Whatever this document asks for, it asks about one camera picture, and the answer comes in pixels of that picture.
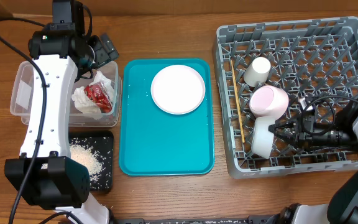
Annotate red snack wrapper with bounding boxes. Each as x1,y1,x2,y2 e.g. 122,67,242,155
85,82,112,113

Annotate wooden chopstick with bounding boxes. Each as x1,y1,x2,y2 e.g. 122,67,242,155
230,59,246,144

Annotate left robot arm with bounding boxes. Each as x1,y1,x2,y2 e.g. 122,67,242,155
4,21,114,223

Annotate clear plastic waste bin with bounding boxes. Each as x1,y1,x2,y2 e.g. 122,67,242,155
10,61,122,127

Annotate teal plastic serving tray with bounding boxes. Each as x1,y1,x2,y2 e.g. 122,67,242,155
119,58,214,176

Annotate white napkin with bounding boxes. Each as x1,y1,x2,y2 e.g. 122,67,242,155
71,70,116,119

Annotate large pink plate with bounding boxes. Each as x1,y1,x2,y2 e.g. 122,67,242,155
150,65,206,115

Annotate black plastic tray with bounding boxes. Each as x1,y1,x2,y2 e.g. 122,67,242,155
68,130,115,192

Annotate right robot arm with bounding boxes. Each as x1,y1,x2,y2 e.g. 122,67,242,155
264,96,358,223

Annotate brown cardboard backdrop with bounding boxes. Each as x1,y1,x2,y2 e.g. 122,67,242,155
0,0,358,16

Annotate grey plastic dish rack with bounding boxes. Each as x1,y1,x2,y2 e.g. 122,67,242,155
213,17,358,179

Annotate small pink bowl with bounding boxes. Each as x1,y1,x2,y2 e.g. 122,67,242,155
249,85,289,120

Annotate rice and food scraps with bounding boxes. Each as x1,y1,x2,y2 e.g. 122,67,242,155
68,136,112,184

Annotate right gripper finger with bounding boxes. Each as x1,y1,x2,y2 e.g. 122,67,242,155
273,131,298,146
268,121,296,131

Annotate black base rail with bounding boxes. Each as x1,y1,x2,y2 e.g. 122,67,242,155
110,214,291,224

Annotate cream paper cup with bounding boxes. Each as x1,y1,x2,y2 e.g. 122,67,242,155
244,57,271,87

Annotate grey round bowl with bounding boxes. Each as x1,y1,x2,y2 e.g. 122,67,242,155
251,116,275,159

